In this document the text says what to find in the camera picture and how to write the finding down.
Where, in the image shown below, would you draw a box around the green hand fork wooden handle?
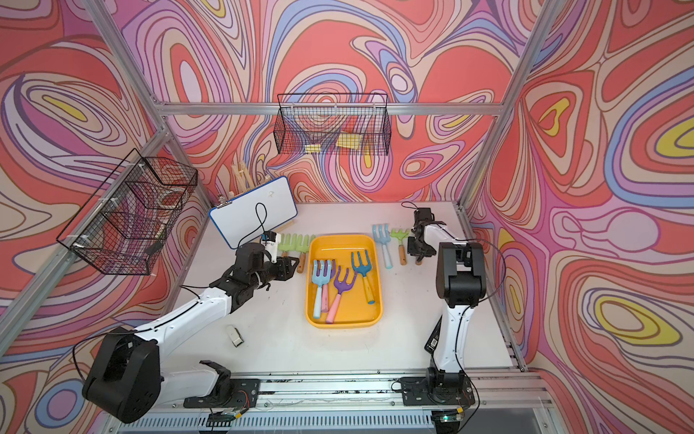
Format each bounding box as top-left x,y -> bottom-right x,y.
296,234 -> 316,273

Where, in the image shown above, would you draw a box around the purple cultivator pink handle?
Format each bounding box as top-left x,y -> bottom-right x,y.
326,266 -> 356,324
321,259 -> 336,313

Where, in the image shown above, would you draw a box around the teal cultivator yellow handle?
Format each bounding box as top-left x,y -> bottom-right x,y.
351,250 -> 375,305

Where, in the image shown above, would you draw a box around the yellow plastic storage tray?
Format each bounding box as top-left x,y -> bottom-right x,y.
304,234 -> 383,330

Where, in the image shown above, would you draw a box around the green rake wooden handle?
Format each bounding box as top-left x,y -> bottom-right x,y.
278,233 -> 297,257

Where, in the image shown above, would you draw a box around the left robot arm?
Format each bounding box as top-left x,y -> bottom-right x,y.
81,242 -> 300,423

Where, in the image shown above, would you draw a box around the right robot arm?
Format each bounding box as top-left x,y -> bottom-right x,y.
406,206 -> 487,392

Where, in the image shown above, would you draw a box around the wooden whiteboard stand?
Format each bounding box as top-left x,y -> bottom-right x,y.
263,220 -> 295,243

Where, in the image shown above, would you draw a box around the blue framed whiteboard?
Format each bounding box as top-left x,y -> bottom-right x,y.
209,176 -> 298,250

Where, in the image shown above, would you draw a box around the small grey clip device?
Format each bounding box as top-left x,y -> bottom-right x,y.
226,325 -> 244,347

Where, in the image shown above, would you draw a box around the wooden utensils behind whiteboard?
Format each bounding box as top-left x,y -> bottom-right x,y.
217,162 -> 272,208

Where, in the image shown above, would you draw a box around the black handheld scanner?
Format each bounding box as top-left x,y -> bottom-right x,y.
424,318 -> 442,356

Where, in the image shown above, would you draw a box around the yellow sponge in basket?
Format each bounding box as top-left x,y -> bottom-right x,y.
336,132 -> 363,150

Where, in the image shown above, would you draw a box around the green circuit board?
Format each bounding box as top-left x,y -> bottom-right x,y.
206,412 -> 244,427

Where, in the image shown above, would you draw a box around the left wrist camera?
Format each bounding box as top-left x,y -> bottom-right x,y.
260,231 -> 282,263

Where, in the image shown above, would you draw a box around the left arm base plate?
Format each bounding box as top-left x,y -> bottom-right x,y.
184,379 -> 260,409

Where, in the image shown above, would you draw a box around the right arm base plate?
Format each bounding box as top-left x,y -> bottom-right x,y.
399,374 -> 476,409

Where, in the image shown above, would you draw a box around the black wire basket back wall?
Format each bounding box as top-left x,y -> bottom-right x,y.
273,92 -> 392,156

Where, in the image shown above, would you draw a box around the black wire basket wall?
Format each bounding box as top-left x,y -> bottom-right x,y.
56,150 -> 198,276
273,92 -> 392,156

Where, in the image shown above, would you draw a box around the black wire basket left wall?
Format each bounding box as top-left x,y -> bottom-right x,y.
56,150 -> 198,276

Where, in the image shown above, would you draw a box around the aluminium front rail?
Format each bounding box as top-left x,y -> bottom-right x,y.
102,370 -> 565,434

